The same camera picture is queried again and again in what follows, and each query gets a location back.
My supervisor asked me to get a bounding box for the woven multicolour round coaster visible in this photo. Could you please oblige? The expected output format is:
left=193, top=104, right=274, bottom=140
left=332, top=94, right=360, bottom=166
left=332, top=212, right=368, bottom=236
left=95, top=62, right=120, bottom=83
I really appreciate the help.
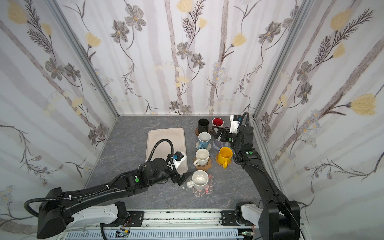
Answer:
left=196, top=142, right=212, bottom=151

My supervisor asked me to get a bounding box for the aluminium corner post right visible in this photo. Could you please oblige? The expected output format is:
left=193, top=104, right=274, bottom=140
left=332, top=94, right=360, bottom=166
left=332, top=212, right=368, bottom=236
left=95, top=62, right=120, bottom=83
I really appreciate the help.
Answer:
left=253, top=0, right=315, bottom=118

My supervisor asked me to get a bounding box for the pink flower coaster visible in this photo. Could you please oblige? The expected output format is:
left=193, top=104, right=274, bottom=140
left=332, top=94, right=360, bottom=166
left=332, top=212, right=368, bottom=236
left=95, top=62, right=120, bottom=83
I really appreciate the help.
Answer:
left=192, top=174, right=214, bottom=197

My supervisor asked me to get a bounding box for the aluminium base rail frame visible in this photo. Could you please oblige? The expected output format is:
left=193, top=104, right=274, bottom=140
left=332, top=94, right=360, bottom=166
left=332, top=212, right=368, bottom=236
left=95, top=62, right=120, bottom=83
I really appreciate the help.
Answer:
left=54, top=203, right=263, bottom=240

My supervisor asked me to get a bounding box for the rattan wicker round coaster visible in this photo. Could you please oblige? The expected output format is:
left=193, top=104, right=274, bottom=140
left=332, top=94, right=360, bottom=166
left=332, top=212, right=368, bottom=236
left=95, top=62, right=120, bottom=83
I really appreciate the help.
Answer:
left=215, top=154, right=221, bottom=166

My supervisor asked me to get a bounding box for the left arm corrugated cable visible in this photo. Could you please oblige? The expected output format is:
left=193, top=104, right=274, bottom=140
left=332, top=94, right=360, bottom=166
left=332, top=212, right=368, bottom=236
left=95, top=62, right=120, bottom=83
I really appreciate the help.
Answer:
left=23, top=184, right=110, bottom=218

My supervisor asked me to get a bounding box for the white speckled cup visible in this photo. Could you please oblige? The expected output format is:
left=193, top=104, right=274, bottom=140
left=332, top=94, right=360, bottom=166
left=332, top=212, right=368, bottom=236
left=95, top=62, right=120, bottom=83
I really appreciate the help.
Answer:
left=186, top=170, right=209, bottom=191

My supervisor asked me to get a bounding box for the aluminium corner post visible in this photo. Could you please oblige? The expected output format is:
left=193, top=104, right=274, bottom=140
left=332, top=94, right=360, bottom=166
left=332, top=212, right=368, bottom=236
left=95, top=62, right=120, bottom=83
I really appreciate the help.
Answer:
left=253, top=0, right=315, bottom=118
left=45, top=0, right=120, bottom=118

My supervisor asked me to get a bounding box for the white mug red inside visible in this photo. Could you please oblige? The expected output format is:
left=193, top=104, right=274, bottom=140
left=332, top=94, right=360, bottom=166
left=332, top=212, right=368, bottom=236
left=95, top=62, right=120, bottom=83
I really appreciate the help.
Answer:
left=212, top=118, right=224, bottom=127

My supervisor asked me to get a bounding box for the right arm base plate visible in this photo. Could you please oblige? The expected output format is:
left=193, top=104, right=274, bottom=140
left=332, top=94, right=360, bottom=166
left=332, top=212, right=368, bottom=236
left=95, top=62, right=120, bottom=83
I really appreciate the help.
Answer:
left=219, top=210, right=240, bottom=227

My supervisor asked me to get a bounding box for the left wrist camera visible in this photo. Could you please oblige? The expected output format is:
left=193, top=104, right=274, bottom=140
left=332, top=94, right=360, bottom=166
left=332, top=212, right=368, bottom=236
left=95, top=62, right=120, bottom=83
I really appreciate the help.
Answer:
left=173, top=152, right=188, bottom=175

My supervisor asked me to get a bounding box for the plain white mug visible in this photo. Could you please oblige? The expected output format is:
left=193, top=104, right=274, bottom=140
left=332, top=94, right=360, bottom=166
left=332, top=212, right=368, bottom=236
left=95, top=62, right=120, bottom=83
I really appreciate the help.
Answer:
left=194, top=149, right=210, bottom=166

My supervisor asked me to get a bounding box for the white mug blue handle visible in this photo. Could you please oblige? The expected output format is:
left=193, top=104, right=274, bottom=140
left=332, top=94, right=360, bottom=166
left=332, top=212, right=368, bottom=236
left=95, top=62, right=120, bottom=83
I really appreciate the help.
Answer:
left=198, top=132, right=211, bottom=149

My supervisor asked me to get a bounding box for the beige serving tray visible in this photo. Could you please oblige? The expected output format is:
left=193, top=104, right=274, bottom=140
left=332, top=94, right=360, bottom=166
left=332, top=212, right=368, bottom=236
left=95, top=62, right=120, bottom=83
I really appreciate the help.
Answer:
left=146, top=128, right=187, bottom=161

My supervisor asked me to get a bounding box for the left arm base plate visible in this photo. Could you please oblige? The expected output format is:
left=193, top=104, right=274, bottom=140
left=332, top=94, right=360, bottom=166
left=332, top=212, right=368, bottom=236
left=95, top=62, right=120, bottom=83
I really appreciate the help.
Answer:
left=122, top=211, right=145, bottom=228

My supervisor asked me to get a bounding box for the lavender mug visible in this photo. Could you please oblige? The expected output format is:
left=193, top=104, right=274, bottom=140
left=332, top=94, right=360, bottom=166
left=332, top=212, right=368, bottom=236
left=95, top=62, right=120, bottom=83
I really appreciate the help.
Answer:
left=214, top=139, right=229, bottom=151

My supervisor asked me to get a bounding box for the black ceramic mug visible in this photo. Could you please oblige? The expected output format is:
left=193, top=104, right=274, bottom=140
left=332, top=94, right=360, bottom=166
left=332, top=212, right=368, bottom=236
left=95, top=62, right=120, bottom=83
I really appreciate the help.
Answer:
left=198, top=119, right=210, bottom=133

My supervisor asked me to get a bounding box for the yellow mug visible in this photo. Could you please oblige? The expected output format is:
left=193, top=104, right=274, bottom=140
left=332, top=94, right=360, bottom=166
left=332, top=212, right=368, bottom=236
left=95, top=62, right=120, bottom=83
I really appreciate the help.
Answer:
left=218, top=147, right=233, bottom=169

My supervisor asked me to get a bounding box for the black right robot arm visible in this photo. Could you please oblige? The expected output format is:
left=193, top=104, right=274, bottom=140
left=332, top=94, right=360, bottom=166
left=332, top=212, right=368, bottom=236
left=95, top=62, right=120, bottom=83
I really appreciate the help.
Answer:
left=212, top=125, right=301, bottom=240

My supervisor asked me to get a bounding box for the aluminium corner post left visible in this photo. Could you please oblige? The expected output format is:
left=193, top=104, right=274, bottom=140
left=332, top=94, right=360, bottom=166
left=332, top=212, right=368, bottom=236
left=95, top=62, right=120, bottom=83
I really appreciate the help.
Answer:
left=45, top=0, right=120, bottom=118

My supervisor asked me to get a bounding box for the brown paw coaster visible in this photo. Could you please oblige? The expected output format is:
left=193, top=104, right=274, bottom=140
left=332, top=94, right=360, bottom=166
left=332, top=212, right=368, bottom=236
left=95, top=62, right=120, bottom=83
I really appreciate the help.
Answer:
left=194, top=158, right=212, bottom=171

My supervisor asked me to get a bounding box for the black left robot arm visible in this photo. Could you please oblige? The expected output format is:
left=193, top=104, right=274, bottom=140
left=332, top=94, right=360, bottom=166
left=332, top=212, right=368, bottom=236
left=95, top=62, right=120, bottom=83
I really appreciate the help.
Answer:
left=37, top=151, right=190, bottom=239

